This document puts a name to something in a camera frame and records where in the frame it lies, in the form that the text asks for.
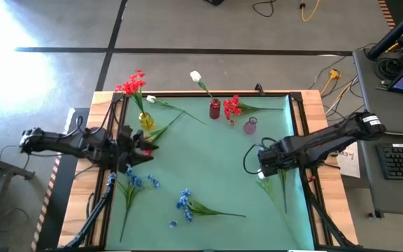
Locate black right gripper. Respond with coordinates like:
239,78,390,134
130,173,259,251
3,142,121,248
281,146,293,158
257,138,304,177

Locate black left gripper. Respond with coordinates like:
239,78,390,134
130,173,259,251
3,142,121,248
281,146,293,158
92,125,160,174

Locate white artificial tulip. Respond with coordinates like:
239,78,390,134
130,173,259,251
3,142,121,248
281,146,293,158
256,169,279,207
146,94,208,126
190,70,216,102

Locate red artificial flower bunch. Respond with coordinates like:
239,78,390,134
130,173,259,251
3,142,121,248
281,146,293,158
114,69,147,116
144,111,185,157
222,94,285,126

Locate yellow glass vase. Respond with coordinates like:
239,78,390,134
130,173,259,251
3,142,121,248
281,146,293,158
138,111,156,132

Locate purple glass vase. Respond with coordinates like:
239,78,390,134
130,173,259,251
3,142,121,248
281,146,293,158
243,116,258,136

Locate red glass vase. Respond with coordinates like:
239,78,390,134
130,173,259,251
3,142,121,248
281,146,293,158
208,98,222,120

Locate green table mat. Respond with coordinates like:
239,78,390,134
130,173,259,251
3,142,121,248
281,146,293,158
105,94,315,251

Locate white paper sheet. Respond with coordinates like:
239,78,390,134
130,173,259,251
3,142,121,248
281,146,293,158
336,141,362,179

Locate black panel with striped edge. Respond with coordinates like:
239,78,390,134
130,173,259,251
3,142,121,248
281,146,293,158
29,107,90,252

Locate black computer keyboard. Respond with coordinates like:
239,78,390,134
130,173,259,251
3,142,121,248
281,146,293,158
376,143,403,181

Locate gray metal stand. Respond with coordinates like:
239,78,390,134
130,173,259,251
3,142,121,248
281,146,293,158
0,139,36,252

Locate black aluminium table frame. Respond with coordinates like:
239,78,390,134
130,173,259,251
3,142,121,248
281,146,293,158
57,90,362,252

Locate yellow plug cable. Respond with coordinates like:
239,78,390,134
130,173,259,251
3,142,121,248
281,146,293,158
320,69,342,96

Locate black floor cable loop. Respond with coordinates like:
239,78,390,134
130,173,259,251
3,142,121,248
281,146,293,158
252,0,276,18

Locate coiled black cables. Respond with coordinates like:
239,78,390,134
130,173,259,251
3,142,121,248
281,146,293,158
376,55,403,82

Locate yellow floor cable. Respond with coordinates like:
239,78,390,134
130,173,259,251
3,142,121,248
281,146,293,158
299,0,323,22

